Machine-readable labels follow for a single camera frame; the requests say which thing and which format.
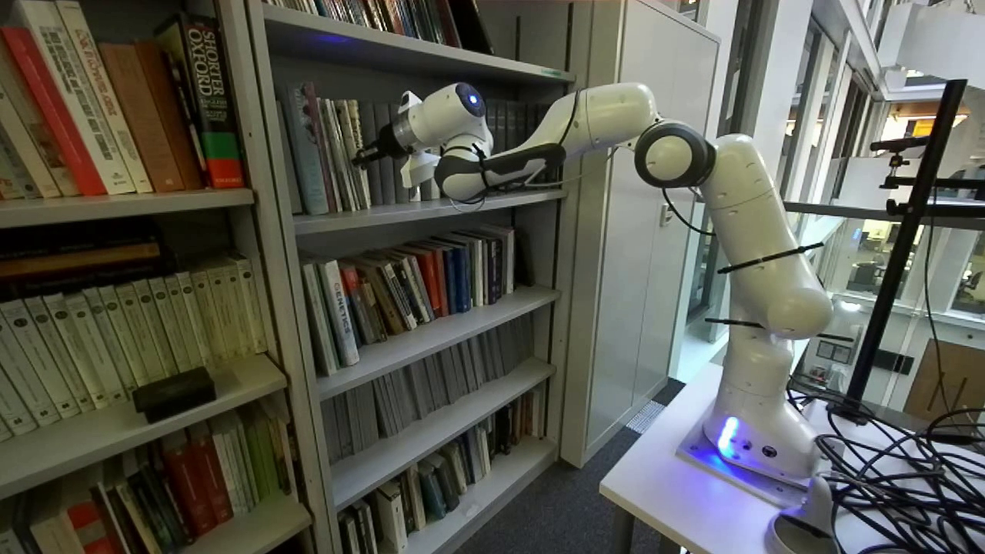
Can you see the white bound volumes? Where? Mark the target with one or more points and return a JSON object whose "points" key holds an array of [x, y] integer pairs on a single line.
{"points": [[112, 339]]}

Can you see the grey round device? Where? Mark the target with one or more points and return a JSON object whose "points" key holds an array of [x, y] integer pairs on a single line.
{"points": [[802, 535]]}

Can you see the blue book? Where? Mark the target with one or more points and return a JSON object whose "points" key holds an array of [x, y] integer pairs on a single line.
{"points": [[460, 275]]}

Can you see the dark book green red band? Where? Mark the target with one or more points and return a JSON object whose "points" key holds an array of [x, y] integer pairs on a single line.
{"points": [[211, 92]]}

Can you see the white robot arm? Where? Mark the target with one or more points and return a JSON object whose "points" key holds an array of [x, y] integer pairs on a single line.
{"points": [[770, 257]]}

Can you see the beige books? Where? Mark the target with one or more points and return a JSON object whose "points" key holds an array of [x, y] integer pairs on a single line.
{"points": [[21, 156]]}

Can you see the teal book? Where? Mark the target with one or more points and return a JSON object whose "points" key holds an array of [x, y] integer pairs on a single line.
{"points": [[305, 156]]}

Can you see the brown cardboard box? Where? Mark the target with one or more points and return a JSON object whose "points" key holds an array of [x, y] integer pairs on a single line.
{"points": [[949, 379]]}

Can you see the small black box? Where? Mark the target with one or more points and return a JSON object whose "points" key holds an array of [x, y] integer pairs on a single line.
{"points": [[174, 394]]}

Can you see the thin white book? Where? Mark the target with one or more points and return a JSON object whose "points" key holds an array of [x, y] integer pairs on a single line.
{"points": [[335, 156]]}

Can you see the mixed dark and white books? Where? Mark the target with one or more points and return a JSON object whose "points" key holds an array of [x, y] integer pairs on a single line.
{"points": [[443, 481]]}

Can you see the leaning brown books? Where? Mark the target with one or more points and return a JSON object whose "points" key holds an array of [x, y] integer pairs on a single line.
{"points": [[388, 293]]}

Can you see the white lamp shade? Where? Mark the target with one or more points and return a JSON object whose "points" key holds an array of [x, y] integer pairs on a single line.
{"points": [[942, 40]]}

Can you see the orange red book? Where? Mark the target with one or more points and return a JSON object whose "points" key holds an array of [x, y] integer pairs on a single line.
{"points": [[354, 295]]}

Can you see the pale blue-grey book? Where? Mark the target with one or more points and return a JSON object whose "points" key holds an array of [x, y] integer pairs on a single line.
{"points": [[321, 323]]}

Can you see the grey metal bookshelf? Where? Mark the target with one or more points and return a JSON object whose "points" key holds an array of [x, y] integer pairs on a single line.
{"points": [[124, 203], [443, 341]]}

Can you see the red and green books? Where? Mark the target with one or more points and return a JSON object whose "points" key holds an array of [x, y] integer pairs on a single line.
{"points": [[194, 478]]}

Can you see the mixed coloured paperbacks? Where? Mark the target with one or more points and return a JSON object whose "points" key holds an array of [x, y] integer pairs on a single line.
{"points": [[402, 13]]}

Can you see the grey cloth book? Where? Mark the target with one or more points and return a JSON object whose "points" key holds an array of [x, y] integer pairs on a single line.
{"points": [[378, 114], [388, 111]]}

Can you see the black metal stand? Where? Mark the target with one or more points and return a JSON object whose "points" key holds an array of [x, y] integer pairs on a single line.
{"points": [[902, 247]]}

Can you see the stacked dark flat books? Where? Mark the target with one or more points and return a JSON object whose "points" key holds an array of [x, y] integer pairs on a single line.
{"points": [[72, 263]]}

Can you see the dark bound numbered volume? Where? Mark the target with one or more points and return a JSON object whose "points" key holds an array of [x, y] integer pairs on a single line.
{"points": [[512, 114], [499, 119], [525, 111]]}

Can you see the grey bound volumes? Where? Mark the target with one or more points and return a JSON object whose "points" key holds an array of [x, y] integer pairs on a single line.
{"points": [[433, 394]]}

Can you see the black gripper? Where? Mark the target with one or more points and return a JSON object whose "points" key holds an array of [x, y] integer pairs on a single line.
{"points": [[402, 143]]}

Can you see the brown book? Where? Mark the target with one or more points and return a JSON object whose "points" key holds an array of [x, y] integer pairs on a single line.
{"points": [[148, 119]]}

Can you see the white patterned book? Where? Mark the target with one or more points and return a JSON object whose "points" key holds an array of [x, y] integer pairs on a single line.
{"points": [[354, 119]]}

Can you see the white book red lettering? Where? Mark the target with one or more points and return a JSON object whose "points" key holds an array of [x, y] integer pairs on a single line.
{"points": [[94, 101]]}

